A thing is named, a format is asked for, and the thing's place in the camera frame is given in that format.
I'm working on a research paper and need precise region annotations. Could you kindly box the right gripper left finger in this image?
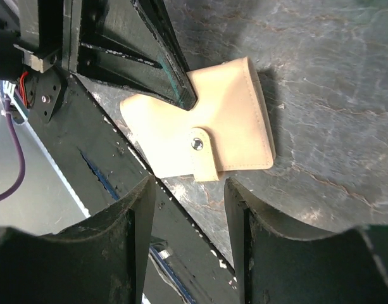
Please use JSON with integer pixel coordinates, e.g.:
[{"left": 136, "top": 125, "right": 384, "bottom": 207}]
[{"left": 0, "top": 176, "right": 156, "bottom": 303}]

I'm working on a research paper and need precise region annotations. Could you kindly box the beige leather card holder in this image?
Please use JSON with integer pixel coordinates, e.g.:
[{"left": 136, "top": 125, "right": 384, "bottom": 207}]
[{"left": 120, "top": 58, "right": 275, "bottom": 182}]

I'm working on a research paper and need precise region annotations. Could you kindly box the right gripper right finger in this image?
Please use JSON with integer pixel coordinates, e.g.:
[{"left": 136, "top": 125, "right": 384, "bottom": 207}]
[{"left": 224, "top": 178, "right": 388, "bottom": 303}]

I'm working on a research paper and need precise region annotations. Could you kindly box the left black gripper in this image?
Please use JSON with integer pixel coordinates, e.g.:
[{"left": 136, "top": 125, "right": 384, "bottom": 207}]
[{"left": 0, "top": 0, "right": 182, "bottom": 124}]

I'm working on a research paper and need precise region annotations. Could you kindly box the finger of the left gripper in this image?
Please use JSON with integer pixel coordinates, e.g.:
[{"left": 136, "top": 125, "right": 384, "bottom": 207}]
[{"left": 131, "top": 1, "right": 197, "bottom": 111}]

